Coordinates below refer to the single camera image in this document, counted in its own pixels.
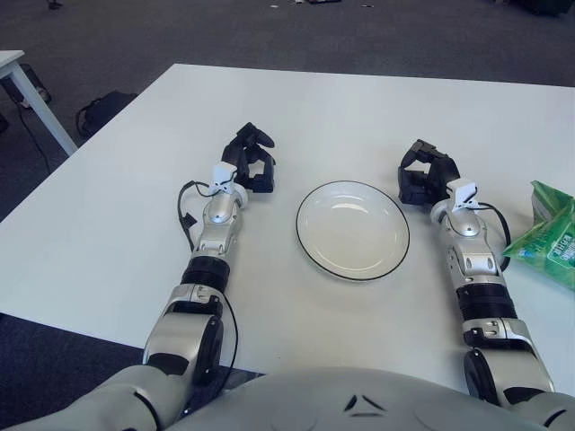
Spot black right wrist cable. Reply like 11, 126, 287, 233
475, 202, 512, 270

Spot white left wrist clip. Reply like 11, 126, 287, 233
209, 164, 238, 195

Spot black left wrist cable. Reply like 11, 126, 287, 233
177, 180, 215, 252

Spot white plate with black rim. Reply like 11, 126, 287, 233
295, 180, 411, 283

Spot black left elbow cable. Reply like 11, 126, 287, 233
215, 294, 240, 391

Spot white side table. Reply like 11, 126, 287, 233
0, 49, 78, 157

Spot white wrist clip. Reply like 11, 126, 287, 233
209, 164, 238, 195
448, 178, 480, 212

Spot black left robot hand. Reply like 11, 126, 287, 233
219, 121, 278, 195

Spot black floor cable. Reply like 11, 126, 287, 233
15, 105, 50, 174

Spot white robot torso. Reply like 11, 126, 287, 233
172, 366, 547, 431

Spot black bag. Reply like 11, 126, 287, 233
75, 92, 138, 138

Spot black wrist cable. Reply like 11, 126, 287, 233
177, 180, 215, 252
475, 202, 512, 270

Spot black wheeled case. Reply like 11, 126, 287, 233
20, 63, 53, 103

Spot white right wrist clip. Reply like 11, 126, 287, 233
448, 178, 480, 212

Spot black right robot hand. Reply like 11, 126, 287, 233
396, 139, 462, 206

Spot green snack bag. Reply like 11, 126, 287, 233
501, 180, 575, 291

